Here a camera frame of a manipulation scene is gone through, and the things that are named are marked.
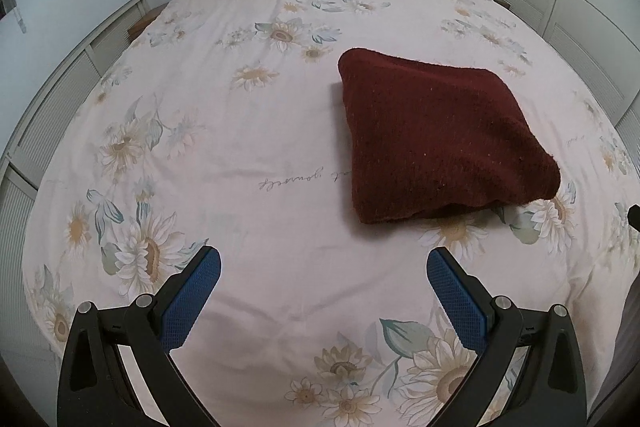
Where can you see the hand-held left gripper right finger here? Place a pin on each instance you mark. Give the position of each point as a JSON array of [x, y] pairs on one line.
[[457, 299]]

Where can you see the bed with floral sheet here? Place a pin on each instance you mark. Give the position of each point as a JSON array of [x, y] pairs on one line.
[[240, 147]]

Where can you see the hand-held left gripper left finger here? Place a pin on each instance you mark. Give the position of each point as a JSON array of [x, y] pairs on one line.
[[192, 297]]

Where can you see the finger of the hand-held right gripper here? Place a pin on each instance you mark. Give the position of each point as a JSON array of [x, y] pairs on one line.
[[635, 217]]

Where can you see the dark red knitted blanket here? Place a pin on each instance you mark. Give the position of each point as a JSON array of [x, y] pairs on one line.
[[430, 132]]

